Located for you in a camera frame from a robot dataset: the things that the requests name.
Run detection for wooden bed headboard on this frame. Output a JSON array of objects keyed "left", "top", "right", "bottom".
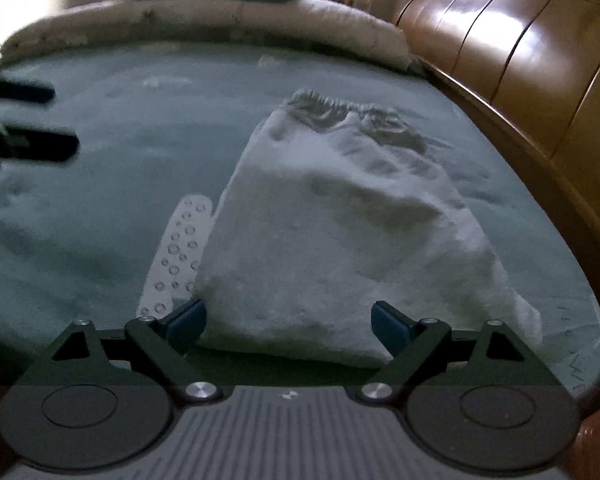
[{"left": 394, "top": 0, "right": 600, "bottom": 461}]

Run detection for folded beige floral quilt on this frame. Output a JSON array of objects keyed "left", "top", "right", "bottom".
[{"left": 0, "top": 0, "right": 413, "bottom": 77}]

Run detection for teal floral bed sheet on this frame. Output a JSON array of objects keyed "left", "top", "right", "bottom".
[{"left": 0, "top": 42, "right": 600, "bottom": 411}]

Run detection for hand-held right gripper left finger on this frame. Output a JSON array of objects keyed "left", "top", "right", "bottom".
[{"left": 32, "top": 297, "right": 222, "bottom": 403}]

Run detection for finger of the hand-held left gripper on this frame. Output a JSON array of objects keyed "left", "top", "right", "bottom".
[
  {"left": 0, "top": 122, "right": 80, "bottom": 171},
  {"left": 0, "top": 72, "right": 57, "bottom": 105}
]

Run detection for grey sweatpants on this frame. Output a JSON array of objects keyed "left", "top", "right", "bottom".
[{"left": 192, "top": 88, "right": 546, "bottom": 368}]

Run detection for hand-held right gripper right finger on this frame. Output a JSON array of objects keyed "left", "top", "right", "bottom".
[{"left": 357, "top": 301, "right": 556, "bottom": 403}]

